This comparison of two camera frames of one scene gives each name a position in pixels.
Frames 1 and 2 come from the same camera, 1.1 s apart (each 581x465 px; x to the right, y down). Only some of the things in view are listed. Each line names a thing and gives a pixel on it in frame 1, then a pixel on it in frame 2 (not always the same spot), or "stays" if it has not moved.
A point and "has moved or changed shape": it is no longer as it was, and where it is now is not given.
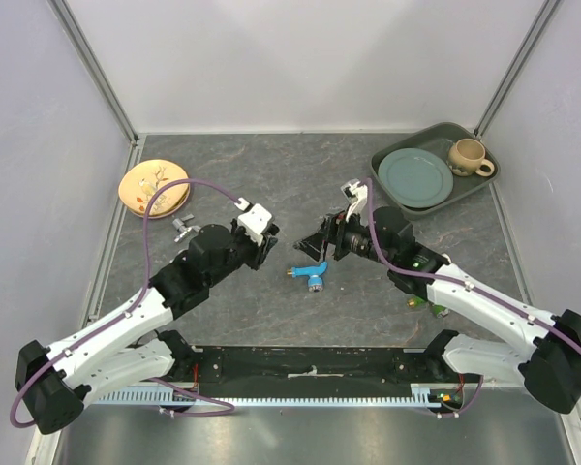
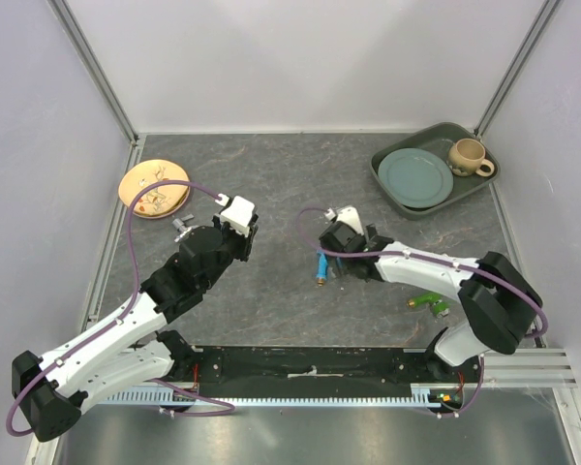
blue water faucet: [314, 273] has moved or changed shape
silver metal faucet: [184, 231] stays
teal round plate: [415, 177] stays
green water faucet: [417, 301] stays
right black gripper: [315, 245] → [372, 231]
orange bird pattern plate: [142, 180] stays
